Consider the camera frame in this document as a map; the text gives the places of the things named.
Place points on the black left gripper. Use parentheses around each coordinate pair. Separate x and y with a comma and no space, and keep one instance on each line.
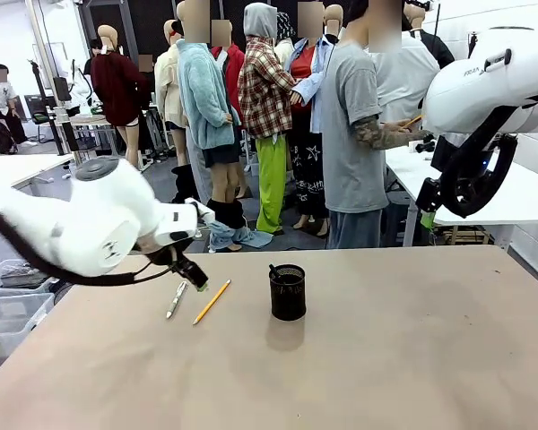
(187,269)

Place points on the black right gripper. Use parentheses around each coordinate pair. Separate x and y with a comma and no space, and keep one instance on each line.
(429,195)

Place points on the yellow pencil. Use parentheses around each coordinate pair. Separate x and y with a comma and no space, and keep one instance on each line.
(211,303)
(411,122)

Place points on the tattooed person forearm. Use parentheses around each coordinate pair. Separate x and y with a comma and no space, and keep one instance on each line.
(381,134)

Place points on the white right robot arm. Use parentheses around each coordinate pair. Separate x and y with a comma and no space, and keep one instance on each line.
(475,94)

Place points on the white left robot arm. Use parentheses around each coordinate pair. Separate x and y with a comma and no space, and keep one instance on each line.
(94,210)

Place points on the silver pen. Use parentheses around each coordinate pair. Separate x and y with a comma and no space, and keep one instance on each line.
(176,300)

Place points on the black pen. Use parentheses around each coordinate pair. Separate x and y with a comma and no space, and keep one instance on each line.
(273,272)

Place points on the black mesh pen holder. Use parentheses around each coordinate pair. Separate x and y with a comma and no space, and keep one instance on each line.
(288,298)

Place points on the person hand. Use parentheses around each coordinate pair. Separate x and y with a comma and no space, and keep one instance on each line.
(421,135)

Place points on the light-blue jeans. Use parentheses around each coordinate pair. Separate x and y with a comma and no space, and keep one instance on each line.
(240,237)

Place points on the white work table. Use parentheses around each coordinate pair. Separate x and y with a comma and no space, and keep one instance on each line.
(22,168)
(488,188)

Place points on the person in gray t-shirt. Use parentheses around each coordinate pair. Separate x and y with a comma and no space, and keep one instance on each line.
(349,148)

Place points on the person in white t-shirt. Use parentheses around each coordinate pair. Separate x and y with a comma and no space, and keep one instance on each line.
(403,76)

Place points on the mannequin in red top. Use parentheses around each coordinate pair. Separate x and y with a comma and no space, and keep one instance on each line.
(309,134)

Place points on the mannequin in light-blue fleece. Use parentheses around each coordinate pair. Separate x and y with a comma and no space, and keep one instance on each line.
(206,112)

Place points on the mannequin in black jacket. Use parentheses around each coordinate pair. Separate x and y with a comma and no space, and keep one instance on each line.
(432,40)

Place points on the mannequin in plaid shirt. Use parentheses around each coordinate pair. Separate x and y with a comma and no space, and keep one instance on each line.
(266,112)

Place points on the clear plastic storage bin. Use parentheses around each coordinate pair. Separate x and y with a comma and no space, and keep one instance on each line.
(9,309)

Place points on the mannequin in cream jacket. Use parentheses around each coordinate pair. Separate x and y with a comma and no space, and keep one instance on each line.
(169,89)

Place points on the mannequin in maroon sweater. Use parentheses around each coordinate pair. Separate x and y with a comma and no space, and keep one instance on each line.
(116,89)

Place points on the mannequin in red jacket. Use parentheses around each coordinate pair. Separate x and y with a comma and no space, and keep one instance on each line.
(233,67)

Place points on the person in white shirt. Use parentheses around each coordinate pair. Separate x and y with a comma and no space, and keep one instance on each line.
(2,107)

